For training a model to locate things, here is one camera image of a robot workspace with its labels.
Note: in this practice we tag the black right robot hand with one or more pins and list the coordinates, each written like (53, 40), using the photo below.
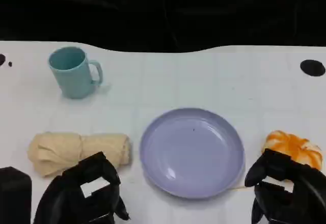
(300, 198)

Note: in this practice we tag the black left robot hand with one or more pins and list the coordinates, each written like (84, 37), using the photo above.
(68, 191)

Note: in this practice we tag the beige towel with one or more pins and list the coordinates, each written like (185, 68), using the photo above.
(58, 147)

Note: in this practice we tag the orange and white toy bread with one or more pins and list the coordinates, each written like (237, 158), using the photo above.
(295, 145)

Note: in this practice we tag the pale green mug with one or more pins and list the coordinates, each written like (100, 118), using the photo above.
(74, 81)

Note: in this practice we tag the lilac plate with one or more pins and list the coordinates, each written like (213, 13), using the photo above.
(191, 155)

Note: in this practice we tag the black round table grommet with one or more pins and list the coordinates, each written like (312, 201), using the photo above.
(312, 67)

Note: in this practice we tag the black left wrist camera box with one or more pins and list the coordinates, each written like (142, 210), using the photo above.
(14, 196)

